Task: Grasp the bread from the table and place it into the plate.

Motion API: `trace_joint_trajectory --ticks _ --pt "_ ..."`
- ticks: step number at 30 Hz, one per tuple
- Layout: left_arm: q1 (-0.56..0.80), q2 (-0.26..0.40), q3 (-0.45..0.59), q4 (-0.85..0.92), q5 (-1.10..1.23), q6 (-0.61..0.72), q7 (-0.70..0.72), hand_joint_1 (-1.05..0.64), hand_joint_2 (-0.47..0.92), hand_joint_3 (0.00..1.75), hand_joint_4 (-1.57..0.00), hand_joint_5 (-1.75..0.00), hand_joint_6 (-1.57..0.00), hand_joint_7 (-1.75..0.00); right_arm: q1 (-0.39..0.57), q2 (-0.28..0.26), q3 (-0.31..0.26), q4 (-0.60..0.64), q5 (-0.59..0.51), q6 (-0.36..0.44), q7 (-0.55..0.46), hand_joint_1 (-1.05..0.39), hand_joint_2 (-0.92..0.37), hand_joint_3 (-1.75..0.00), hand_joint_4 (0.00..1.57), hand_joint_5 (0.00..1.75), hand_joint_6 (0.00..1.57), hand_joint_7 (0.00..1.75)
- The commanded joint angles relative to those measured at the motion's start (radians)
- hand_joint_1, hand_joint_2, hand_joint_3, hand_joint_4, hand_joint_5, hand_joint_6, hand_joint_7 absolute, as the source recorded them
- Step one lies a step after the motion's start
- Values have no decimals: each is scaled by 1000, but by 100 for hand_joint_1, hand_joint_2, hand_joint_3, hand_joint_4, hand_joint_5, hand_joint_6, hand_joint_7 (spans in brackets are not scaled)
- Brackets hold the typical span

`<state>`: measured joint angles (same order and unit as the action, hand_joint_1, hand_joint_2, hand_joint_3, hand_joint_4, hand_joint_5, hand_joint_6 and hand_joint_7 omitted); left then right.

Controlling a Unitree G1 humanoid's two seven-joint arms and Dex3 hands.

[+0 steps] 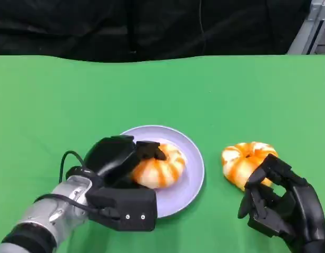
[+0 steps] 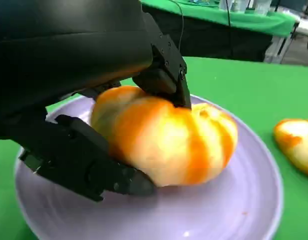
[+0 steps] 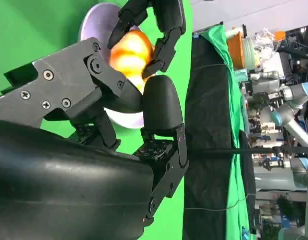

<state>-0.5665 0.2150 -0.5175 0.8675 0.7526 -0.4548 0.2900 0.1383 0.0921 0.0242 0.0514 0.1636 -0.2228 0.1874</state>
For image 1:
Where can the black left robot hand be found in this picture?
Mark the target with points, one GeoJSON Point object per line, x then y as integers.
{"type": "Point", "coordinates": [112, 155]}

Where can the black backdrop curtain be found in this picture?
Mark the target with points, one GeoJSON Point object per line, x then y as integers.
{"type": "Point", "coordinates": [125, 26]}

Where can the lilac plate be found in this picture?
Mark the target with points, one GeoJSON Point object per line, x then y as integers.
{"type": "Point", "coordinates": [188, 163]}

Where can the aluminium frame profile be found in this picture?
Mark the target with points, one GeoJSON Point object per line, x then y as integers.
{"type": "Point", "coordinates": [309, 29]}

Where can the green table cloth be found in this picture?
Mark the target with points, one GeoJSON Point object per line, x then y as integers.
{"type": "Point", "coordinates": [162, 92]}

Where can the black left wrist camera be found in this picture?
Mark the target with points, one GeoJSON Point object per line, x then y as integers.
{"type": "Point", "coordinates": [136, 205]}

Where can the orange white toy bread roll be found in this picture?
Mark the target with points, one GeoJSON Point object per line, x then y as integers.
{"type": "Point", "coordinates": [238, 160]}
{"type": "Point", "coordinates": [162, 171]}

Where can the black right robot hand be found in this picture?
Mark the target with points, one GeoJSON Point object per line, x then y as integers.
{"type": "Point", "coordinates": [301, 208]}

